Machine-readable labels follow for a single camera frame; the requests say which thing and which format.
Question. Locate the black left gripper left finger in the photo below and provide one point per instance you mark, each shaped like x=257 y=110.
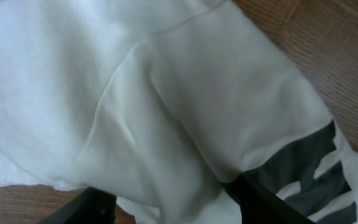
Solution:
x=92 y=206

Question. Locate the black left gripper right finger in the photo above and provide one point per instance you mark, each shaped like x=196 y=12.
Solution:
x=260 y=206

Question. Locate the white t-shirt black print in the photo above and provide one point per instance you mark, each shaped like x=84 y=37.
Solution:
x=161 y=102

